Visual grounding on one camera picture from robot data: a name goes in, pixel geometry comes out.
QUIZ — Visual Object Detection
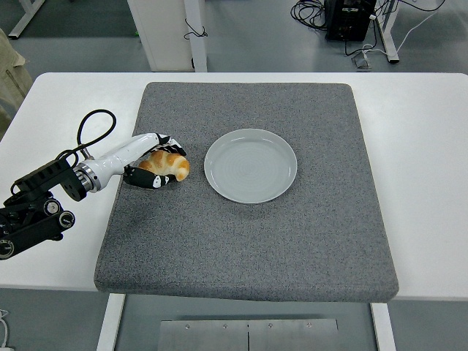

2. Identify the grey metal plate with screws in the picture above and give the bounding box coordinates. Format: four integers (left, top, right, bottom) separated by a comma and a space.
159, 318, 340, 351

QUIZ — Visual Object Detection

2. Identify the person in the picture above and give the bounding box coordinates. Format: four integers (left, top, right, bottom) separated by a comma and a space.
0, 28, 33, 129

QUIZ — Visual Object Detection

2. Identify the golden croissant bread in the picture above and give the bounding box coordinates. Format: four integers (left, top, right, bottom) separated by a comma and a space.
137, 150, 191, 183

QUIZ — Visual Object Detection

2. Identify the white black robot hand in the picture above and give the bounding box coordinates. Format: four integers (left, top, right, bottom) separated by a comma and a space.
87, 132, 188, 193

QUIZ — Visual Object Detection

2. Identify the black cable bundle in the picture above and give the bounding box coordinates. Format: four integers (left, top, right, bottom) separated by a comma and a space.
290, 0, 328, 32

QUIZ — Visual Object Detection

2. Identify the thin black cable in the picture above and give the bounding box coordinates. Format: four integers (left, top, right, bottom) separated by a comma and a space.
184, 18, 208, 40

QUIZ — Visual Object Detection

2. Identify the white desk leg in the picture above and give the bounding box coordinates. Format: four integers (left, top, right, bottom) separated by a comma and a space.
376, 0, 400, 64

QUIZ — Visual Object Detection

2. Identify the small grey floor box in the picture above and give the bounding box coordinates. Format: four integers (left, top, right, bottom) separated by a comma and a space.
351, 50, 372, 69

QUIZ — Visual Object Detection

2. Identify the black computer case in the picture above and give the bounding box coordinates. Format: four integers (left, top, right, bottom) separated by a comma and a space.
324, 0, 377, 42

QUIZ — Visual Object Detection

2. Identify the white table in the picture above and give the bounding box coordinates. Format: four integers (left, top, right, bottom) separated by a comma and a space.
0, 72, 468, 301

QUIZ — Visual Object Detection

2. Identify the grey round plate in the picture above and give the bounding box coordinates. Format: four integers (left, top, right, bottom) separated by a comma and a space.
203, 128, 298, 205

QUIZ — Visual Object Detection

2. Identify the white desk foot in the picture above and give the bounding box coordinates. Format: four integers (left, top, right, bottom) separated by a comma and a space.
7, 0, 45, 40

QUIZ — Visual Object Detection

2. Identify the long white cable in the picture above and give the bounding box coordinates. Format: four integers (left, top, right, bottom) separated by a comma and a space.
361, 0, 448, 59

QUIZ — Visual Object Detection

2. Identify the white cable on floor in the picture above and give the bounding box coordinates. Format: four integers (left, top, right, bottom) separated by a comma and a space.
0, 309, 14, 351

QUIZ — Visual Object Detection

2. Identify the grey fabric mat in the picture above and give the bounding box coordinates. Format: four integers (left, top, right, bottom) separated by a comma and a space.
94, 81, 399, 303

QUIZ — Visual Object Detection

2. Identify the white table leg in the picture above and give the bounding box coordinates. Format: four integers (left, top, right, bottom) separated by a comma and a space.
370, 302, 398, 351
95, 293, 126, 351

